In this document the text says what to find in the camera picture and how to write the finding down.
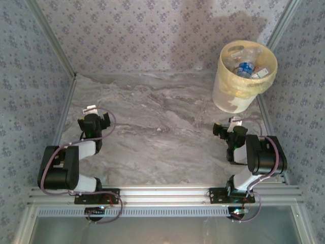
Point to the small bottle with blue label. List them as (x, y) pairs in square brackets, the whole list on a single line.
[(245, 68)]

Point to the aluminium corner frame post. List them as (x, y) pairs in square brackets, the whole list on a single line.
[(52, 38), (283, 20)]

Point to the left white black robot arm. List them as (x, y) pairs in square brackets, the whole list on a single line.
[(86, 148)]

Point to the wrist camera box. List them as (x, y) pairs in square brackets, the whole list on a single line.
[(90, 110), (234, 122)]

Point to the black electronics board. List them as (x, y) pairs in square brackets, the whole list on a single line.
[(236, 214), (95, 212)]

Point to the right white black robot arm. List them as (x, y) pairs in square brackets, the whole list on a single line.
[(264, 157)]

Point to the yellow plastic bucket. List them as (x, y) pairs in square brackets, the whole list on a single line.
[(226, 99)]

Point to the sheet metal panel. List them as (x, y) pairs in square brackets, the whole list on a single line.
[(162, 231)]

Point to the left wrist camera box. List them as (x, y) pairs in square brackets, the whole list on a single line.
[(90, 110)]

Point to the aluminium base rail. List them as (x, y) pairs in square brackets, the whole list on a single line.
[(162, 194)]

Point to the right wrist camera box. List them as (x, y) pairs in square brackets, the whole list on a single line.
[(234, 122)]

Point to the red and white carton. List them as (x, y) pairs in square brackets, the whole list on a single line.
[(261, 73)]

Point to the yellowish translucent bin liner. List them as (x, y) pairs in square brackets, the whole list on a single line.
[(236, 86)]

